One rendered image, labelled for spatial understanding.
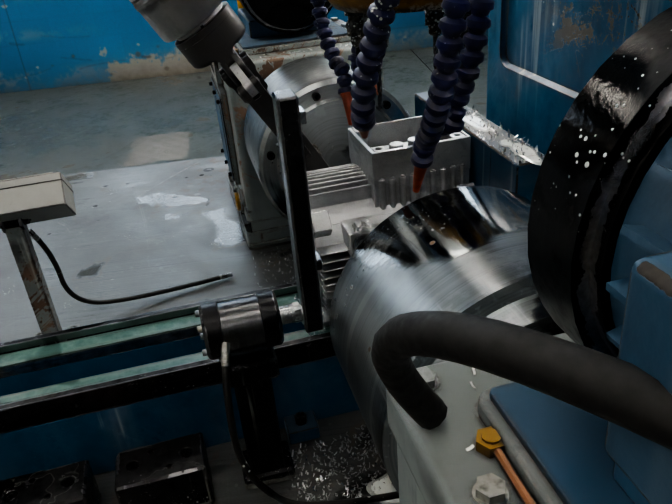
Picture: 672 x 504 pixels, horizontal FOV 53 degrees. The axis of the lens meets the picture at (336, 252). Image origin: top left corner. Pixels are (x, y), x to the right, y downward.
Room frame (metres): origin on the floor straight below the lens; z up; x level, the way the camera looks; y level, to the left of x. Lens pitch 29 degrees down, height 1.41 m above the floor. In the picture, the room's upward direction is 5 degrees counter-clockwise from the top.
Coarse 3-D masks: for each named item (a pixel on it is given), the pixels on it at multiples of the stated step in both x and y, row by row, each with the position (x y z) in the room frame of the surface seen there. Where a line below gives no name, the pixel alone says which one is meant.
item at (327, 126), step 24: (288, 72) 1.07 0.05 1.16; (312, 72) 1.02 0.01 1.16; (312, 96) 0.95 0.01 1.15; (336, 96) 0.97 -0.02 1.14; (384, 96) 0.98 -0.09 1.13; (312, 120) 0.95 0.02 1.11; (336, 120) 0.96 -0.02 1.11; (384, 120) 0.98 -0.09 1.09; (264, 144) 0.94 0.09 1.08; (312, 144) 0.95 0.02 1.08; (336, 144) 0.96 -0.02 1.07; (264, 168) 0.94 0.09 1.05
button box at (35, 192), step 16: (32, 176) 0.90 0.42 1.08; (48, 176) 0.90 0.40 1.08; (0, 192) 0.88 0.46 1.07; (16, 192) 0.88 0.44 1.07; (32, 192) 0.89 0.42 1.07; (48, 192) 0.89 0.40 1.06; (64, 192) 0.89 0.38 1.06; (0, 208) 0.87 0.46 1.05; (16, 208) 0.87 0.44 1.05; (32, 208) 0.87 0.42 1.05; (48, 208) 0.88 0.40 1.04; (64, 208) 0.89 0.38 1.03
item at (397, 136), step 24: (408, 120) 0.82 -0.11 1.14; (360, 144) 0.75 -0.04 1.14; (384, 144) 0.81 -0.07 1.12; (408, 144) 0.77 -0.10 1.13; (456, 144) 0.73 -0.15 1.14; (384, 168) 0.71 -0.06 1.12; (408, 168) 0.71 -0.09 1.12; (432, 168) 0.72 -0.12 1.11; (456, 168) 0.73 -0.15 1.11; (384, 192) 0.70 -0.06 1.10; (408, 192) 0.71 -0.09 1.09; (432, 192) 0.72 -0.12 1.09
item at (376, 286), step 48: (480, 192) 0.54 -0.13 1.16; (384, 240) 0.51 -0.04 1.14; (432, 240) 0.47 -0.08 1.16; (480, 240) 0.45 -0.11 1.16; (336, 288) 0.52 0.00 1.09; (384, 288) 0.45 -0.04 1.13; (432, 288) 0.42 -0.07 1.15; (480, 288) 0.39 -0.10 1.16; (528, 288) 0.39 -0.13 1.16; (336, 336) 0.50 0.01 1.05; (384, 432) 0.36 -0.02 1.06
